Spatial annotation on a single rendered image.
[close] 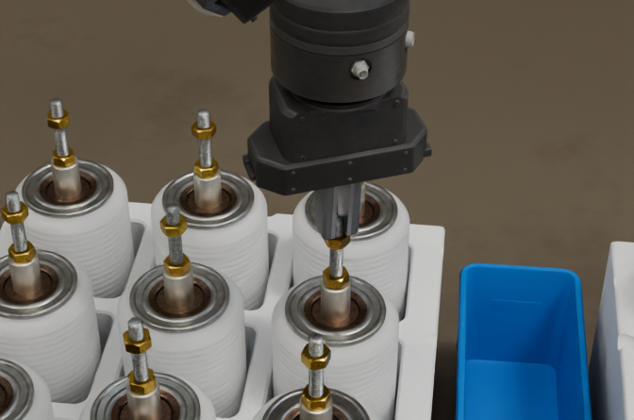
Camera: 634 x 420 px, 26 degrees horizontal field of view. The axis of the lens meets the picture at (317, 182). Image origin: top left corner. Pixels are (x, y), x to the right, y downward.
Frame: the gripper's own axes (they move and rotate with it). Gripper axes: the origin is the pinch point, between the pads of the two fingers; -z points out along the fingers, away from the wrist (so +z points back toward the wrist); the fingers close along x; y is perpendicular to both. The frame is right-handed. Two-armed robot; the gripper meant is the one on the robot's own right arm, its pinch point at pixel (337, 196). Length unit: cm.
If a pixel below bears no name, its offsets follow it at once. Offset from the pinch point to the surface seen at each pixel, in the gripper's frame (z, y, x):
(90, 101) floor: -36, -69, 10
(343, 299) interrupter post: -8.9, 1.1, -0.3
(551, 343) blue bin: -32.7, -11.8, -25.2
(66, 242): -12.7, -15.6, 18.1
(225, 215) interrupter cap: -10.7, -12.8, 5.4
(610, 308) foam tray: -20.5, -3.2, -25.5
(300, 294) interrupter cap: -10.7, -2.3, 2.1
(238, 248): -12.8, -11.0, 4.9
